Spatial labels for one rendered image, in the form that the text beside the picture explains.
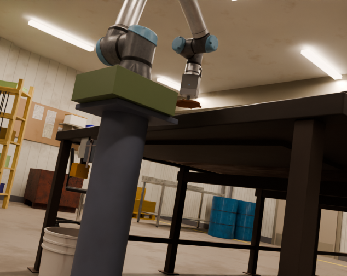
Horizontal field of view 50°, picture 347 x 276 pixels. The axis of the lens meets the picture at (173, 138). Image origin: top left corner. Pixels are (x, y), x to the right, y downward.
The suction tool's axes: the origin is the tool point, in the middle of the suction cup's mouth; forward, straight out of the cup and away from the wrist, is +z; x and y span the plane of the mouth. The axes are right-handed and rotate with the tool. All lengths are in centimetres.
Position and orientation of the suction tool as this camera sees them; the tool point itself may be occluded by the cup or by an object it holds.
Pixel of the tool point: (186, 105)
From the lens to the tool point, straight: 183.2
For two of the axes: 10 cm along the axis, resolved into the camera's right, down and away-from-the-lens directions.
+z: -1.6, 9.7, -1.6
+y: -9.6, -1.2, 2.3
